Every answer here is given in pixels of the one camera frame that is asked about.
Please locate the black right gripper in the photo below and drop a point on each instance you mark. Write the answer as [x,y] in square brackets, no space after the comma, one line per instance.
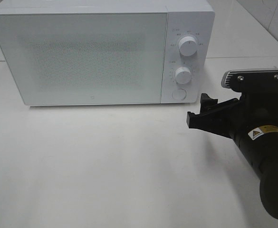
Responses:
[250,121]

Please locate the round white door button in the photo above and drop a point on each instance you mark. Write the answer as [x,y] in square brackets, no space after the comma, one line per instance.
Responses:
[179,94]

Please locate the white microwave door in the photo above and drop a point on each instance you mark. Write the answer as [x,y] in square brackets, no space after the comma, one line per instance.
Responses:
[81,59]

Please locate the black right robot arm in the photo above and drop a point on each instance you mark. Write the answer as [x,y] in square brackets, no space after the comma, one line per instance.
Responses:
[264,161]

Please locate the lower white microwave knob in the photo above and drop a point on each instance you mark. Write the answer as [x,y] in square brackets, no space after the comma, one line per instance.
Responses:
[183,75]

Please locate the white microwave knob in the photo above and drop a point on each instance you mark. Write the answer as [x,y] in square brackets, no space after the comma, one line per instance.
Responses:
[188,45]
[183,75]

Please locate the upper white microwave knob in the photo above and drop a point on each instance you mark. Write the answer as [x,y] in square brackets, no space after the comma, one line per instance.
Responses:
[188,45]

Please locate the white microwave oven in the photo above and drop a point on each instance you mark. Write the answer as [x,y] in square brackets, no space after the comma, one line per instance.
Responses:
[184,17]

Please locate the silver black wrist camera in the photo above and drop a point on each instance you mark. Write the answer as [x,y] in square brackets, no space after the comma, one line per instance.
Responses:
[251,80]

